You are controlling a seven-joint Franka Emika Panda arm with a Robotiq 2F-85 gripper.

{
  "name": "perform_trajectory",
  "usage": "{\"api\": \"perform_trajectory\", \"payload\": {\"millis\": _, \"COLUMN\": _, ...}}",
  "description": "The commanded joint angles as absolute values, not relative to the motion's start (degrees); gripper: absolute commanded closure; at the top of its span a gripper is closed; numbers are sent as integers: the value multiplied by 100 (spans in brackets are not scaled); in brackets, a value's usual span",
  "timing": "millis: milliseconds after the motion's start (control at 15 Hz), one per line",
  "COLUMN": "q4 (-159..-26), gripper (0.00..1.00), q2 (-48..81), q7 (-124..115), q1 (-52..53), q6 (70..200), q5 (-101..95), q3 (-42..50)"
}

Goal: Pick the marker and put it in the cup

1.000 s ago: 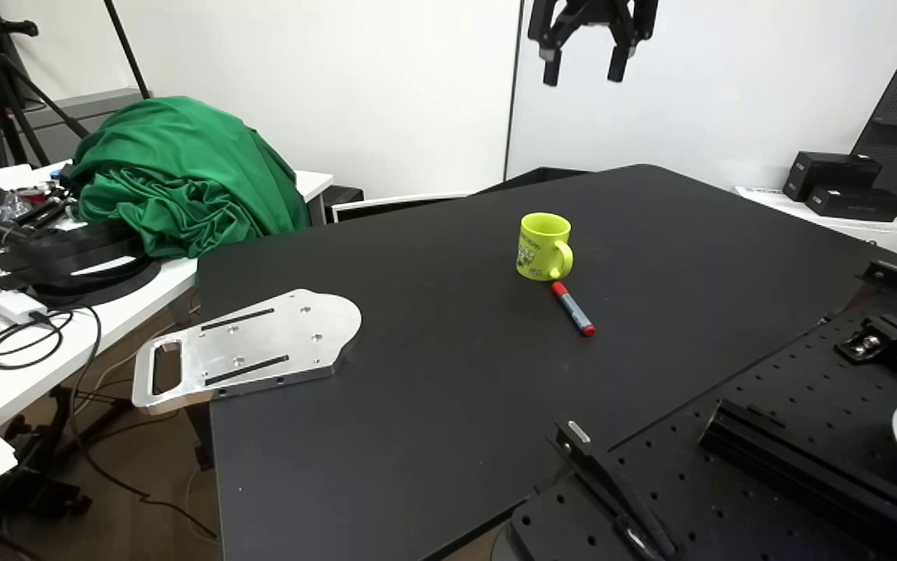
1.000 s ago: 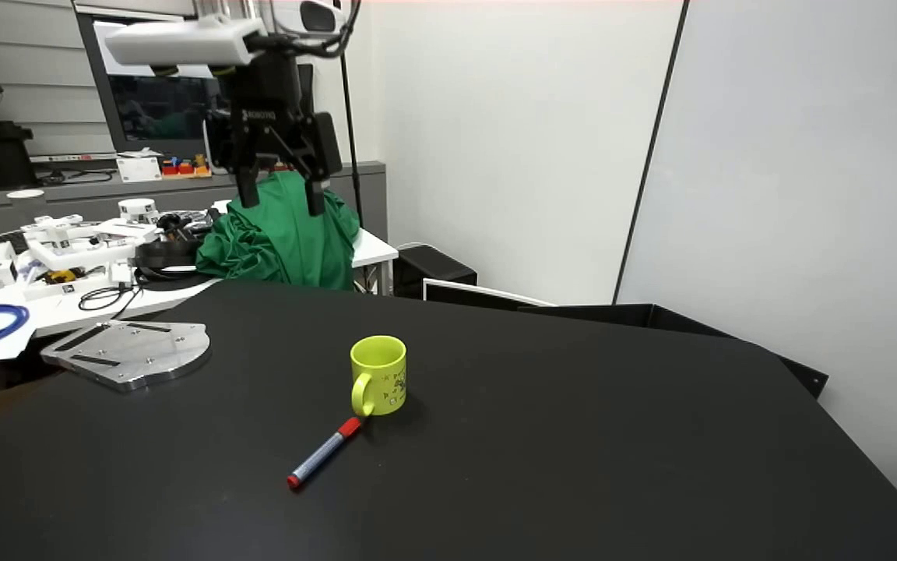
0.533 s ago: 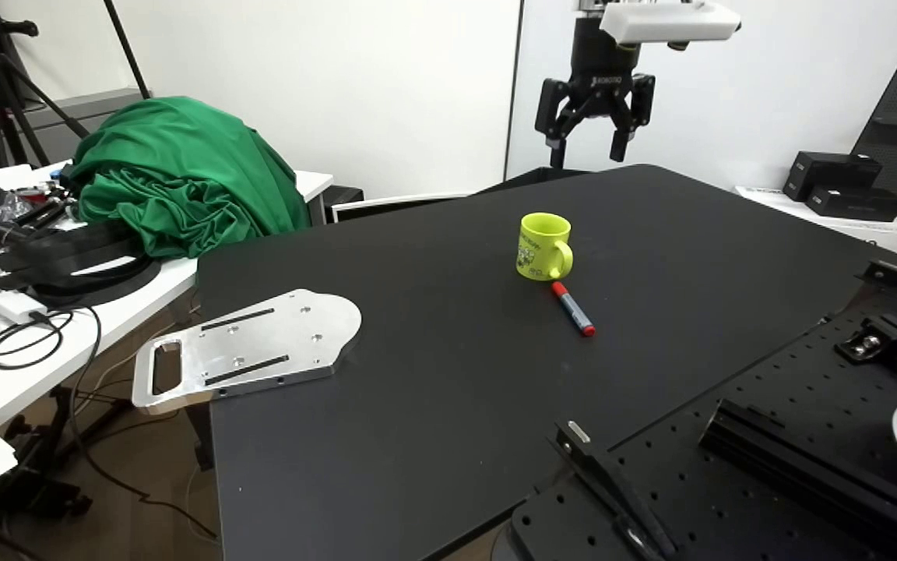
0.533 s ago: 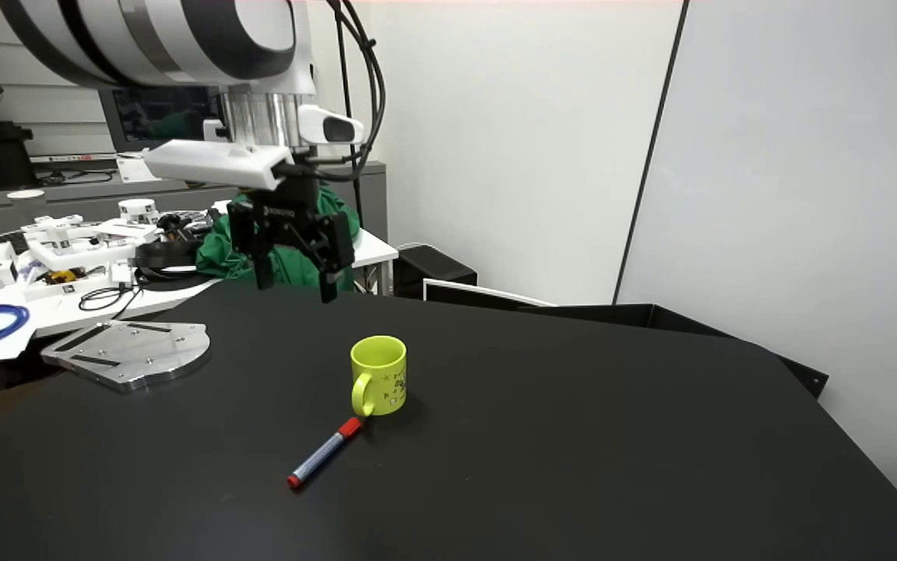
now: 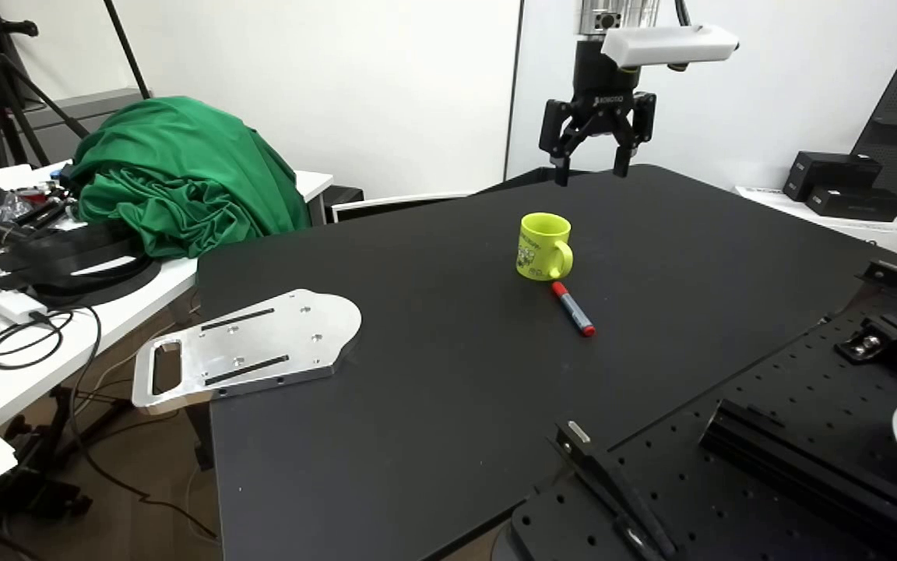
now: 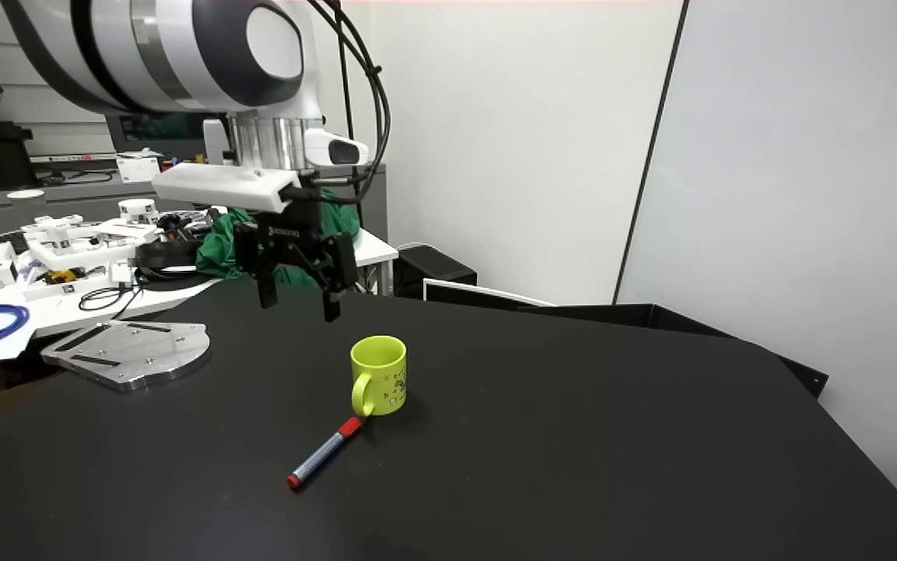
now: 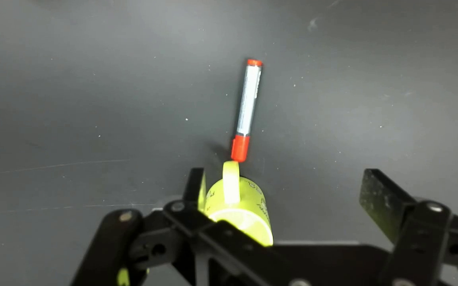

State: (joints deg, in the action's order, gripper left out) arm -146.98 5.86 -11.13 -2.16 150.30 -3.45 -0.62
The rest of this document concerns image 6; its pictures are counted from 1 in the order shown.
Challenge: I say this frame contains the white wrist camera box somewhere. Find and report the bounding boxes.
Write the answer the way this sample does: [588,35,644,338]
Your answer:
[151,159,304,218]

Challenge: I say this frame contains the blue marker with red caps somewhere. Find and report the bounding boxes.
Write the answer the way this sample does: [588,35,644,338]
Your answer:
[284,415,367,495]

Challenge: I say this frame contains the white plastic printed parts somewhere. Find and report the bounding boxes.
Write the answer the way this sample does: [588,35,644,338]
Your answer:
[20,211,162,275]

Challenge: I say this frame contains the black cable loop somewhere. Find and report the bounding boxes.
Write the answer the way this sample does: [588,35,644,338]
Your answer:
[74,280,144,314]

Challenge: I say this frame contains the white desk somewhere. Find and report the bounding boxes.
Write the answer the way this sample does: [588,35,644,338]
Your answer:
[0,211,402,372]

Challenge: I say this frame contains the silver metal mounting plate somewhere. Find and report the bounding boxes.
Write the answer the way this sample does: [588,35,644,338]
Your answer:
[39,318,212,393]

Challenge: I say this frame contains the green cloth heap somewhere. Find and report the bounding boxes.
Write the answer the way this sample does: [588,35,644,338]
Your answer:
[195,201,366,288]

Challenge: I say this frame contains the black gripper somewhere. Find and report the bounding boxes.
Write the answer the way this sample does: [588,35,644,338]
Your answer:
[232,183,361,324]

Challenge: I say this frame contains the black bag with straps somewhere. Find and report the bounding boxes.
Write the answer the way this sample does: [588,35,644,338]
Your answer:
[135,214,214,289]

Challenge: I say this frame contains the yellow-green plastic cup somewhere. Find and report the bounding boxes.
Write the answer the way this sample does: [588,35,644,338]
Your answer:
[345,333,412,422]

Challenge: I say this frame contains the black computer case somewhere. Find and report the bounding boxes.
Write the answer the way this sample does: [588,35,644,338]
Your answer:
[393,243,479,305]

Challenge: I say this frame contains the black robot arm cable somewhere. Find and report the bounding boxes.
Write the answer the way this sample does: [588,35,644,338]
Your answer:
[306,0,397,201]

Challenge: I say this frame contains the small white box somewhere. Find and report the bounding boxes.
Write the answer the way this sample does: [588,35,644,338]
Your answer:
[116,151,166,186]

